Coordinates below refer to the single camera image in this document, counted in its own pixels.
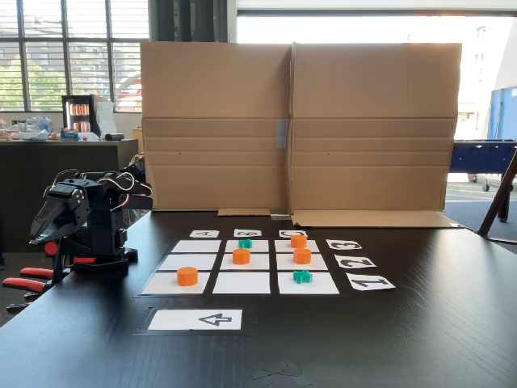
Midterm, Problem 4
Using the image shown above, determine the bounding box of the grey tape strip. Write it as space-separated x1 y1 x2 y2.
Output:
275 119 291 150

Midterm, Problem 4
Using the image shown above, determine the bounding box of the blue foosball table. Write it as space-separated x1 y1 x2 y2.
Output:
448 138 517 222

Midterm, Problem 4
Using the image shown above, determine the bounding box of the dark counter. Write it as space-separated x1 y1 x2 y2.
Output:
0 139 141 254

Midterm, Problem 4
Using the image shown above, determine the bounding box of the paper sheet number 2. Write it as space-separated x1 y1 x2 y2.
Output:
334 254 377 269

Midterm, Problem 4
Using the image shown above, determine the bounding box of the red handled spring clamp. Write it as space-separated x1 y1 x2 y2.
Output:
2 265 56 314

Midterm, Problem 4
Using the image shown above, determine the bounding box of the white paper bag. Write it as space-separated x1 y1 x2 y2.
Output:
96 100 117 137

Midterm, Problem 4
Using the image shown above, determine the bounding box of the paper sheet number 3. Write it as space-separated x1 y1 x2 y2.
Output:
325 238 364 251

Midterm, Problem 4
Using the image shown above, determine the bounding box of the camera tripod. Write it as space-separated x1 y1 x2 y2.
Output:
477 141 517 238

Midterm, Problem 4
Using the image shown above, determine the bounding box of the white arrow paper sheet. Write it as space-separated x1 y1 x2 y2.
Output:
147 309 243 331

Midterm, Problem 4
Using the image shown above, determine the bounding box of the black red bar clamp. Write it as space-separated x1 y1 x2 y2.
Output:
43 238 98 286

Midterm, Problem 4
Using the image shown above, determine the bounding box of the blue partition panel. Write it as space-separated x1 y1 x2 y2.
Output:
487 86 517 141

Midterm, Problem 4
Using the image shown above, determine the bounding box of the white nine-square grid sheet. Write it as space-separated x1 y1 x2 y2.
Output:
141 239 340 296

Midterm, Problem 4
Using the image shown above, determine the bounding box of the window with blinds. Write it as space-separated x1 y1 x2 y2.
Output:
0 0 150 113

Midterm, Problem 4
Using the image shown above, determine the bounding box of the clear plastic bag pile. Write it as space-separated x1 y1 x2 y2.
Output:
18 116 54 141

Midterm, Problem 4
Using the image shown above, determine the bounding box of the brown cardboard screen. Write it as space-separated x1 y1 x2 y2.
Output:
139 40 465 230

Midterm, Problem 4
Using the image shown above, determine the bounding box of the paper sheet number 1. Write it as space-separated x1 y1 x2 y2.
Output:
345 272 397 291

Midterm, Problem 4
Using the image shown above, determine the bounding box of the black mini fridge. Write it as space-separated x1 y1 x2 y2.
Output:
61 95 102 138

